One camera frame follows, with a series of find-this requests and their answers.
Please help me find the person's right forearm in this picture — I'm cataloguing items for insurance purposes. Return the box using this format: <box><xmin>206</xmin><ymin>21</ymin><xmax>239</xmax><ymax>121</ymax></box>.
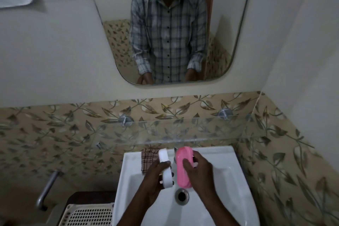
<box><xmin>197</xmin><ymin>195</ymin><xmax>241</xmax><ymax>226</ymax></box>

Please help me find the white ceramic sink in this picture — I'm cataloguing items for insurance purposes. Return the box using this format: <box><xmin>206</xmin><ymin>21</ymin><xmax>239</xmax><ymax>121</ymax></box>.
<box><xmin>112</xmin><ymin>145</ymin><xmax>261</xmax><ymax>226</ymax></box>

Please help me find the person's left forearm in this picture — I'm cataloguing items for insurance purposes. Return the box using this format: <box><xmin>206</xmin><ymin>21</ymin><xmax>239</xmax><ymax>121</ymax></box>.
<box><xmin>112</xmin><ymin>193</ymin><xmax>157</xmax><ymax>226</ymax></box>

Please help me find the metal sink drain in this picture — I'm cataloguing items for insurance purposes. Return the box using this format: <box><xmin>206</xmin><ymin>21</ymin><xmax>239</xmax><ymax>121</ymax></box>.
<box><xmin>174</xmin><ymin>188</ymin><xmax>190</xmax><ymax>206</ymax></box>

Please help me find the metal shelf bracket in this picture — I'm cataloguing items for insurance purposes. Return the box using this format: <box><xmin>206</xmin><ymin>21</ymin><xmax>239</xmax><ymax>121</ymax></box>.
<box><xmin>217</xmin><ymin>108</ymin><xmax>234</xmax><ymax>120</ymax></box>
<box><xmin>118</xmin><ymin>114</ymin><xmax>134</xmax><ymax>128</ymax></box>

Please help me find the pink soap case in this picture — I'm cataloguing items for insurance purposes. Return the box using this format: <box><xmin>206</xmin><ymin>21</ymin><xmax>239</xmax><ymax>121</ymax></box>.
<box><xmin>175</xmin><ymin>147</ymin><xmax>195</xmax><ymax>189</ymax></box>

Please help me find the person's left hand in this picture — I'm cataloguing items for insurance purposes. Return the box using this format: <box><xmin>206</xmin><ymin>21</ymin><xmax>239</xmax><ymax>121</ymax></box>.
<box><xmin>142</xmin><ymin>161</ymin><xmax>175</xmax><ymax>207</ymax></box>

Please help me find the clear glass shelf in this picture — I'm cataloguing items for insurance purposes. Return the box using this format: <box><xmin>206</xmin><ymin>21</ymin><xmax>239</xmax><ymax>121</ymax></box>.
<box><xmin>96</xmin><ymin>116</ymin><xmax>266</xmax><ymax>153</ymax></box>

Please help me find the brown checked cloth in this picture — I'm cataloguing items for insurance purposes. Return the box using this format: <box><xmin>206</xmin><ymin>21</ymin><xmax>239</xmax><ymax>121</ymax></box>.
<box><xmin>141</xmin><ymin>148</ymin><xmax>160</xmax><ymax>176</ymax></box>

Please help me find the white plastic basket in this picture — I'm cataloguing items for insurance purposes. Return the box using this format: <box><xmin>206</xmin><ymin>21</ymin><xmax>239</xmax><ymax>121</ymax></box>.
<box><xmin>58</xmin><ymin>203</ymin><xmax>115</xmax><ymax>226</ymax></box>

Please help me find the wall mirror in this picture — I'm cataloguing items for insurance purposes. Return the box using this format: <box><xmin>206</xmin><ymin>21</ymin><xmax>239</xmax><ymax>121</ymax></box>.
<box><xmin>83</xmin><ymin>0</ymin><xmax>257</xmax><ymax>86</ymax></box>

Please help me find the grey metal pipe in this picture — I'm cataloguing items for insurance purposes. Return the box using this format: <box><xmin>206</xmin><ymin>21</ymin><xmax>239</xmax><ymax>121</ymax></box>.
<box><xmin>35</xmin><ymin>170</ymin><xmax>64</xmax><ymax>211</ymax></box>

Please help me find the person's right hand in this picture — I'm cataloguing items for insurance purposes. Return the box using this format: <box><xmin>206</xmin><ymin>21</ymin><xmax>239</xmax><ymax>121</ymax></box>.
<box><xmin>183</xmin><ymin>151</ymin><xmax>217</xmax><ymax>203</ymax></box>

